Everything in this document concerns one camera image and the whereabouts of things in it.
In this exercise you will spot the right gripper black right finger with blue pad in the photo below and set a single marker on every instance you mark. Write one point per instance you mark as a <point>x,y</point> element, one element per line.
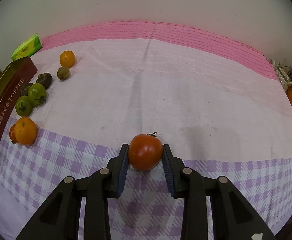
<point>233,217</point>

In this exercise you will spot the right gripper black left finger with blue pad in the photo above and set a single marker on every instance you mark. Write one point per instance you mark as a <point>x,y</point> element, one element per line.
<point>58,216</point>

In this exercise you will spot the large orange mandarin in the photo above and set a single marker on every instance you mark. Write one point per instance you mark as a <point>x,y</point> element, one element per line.
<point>25,131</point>

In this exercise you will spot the small red tomato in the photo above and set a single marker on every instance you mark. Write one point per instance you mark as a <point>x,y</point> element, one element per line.
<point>12,135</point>

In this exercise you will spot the green tomato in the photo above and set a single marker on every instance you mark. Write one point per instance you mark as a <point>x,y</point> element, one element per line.
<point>24,106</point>
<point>37,94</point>

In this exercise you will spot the dark brown passion fruit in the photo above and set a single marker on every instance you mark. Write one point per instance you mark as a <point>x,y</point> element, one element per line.
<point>45,79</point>

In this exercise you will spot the brown kiwi fruit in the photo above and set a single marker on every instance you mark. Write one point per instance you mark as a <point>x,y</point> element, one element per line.
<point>63,73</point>

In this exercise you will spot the small yellow orange fruit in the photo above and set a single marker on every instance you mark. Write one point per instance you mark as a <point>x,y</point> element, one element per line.
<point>67,59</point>

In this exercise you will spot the pink purple checked tablecloth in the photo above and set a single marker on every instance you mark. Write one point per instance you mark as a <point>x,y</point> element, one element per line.
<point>217,103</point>

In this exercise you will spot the red gold toffee tin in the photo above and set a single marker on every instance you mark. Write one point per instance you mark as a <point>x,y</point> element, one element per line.
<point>13,77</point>

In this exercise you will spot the clutter at right edge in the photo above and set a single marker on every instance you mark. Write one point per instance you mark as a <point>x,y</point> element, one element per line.
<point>284,74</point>

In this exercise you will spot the green tissue pack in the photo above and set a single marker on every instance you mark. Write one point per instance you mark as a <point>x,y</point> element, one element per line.
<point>27,48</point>

